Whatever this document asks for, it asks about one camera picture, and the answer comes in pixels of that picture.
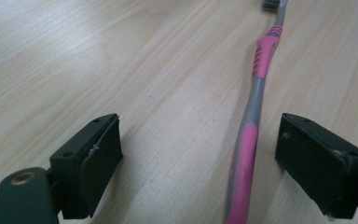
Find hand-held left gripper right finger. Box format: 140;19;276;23
274;112;358;220

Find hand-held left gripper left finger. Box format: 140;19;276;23
48;113;125;220

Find pink and grey toothbrush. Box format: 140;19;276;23
223;0;290;224

